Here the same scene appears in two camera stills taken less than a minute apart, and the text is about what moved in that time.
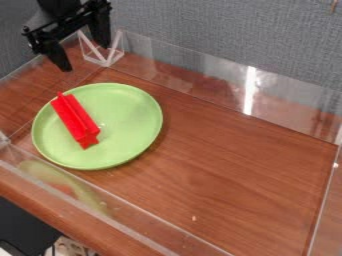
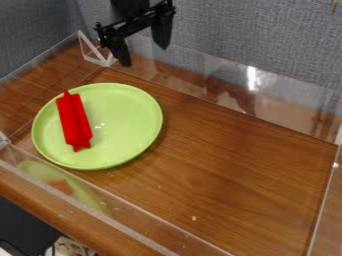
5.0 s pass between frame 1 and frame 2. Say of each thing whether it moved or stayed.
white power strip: stayed
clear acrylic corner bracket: stayed
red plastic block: moved
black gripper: moved
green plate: stayed
